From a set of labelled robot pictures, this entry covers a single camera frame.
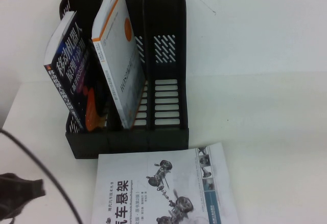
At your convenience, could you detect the dark blue robotics book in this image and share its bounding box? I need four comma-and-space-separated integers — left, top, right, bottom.
43, 10, 108, 134

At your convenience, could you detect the black plastic book stand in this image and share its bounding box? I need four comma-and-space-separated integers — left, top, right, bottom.
59, 0, 190, 160

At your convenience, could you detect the white orange-trimmed ROS book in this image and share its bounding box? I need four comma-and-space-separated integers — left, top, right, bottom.
91, 0, 147, 129

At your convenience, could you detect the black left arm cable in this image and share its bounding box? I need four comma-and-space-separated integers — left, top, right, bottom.
0, 130, 81, 224

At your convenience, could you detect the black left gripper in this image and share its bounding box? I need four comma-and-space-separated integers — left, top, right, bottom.
0, 172, 43, 224

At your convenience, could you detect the white car suspension book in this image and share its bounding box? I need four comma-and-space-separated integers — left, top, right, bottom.
91, 142, 241, 224

